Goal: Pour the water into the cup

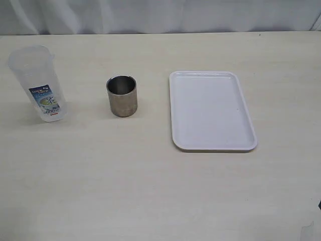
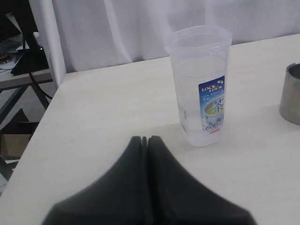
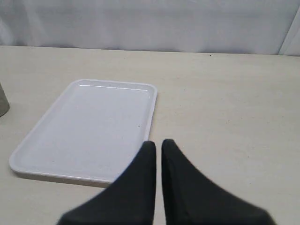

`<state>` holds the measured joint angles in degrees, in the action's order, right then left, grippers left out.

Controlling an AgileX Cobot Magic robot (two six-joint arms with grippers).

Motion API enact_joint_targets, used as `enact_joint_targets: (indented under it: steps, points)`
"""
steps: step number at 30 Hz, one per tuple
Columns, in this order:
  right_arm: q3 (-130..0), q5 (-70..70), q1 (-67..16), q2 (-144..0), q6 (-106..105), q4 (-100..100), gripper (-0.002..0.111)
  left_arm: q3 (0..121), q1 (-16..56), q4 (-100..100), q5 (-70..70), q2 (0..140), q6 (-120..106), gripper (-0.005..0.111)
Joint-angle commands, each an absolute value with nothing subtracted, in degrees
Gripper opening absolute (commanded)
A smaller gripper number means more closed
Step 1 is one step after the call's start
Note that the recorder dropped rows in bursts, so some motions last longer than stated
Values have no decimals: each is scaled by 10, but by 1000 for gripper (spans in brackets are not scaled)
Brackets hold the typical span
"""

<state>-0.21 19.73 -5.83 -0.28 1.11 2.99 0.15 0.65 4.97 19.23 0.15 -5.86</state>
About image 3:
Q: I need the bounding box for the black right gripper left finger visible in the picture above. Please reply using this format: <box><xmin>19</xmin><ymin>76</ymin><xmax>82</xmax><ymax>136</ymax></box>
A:
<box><xmin>58</xmin><ymin>141</ymin><xmax>157</xmax><ymax>225</ymax></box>

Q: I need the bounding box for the stainless steel cup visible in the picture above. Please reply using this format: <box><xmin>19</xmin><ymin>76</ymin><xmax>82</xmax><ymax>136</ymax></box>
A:
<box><xmin>0</xmin><ymin>84</ymin><xmax>10</xmax><ymax>116</ymax></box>

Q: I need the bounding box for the white backdrop curtain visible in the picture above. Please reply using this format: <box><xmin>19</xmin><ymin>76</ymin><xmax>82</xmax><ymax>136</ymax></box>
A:
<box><xmin>0</xmin><ymin>0</ymin><xmax>300</xmax><ymax>56</ymax></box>

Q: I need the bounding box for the white plastic tray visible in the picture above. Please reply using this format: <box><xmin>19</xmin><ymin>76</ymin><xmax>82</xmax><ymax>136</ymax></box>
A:
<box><xmin>9</xmin><ymin>79</ymin><xmax>158</xmax><ymax>184</ymax></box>

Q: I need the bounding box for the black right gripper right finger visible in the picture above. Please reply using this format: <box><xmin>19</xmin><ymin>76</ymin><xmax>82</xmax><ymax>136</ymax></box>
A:
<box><xmin>161</xmin><ymin>139</ymin><xmax>275</xmax><ymax>225</ymax></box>

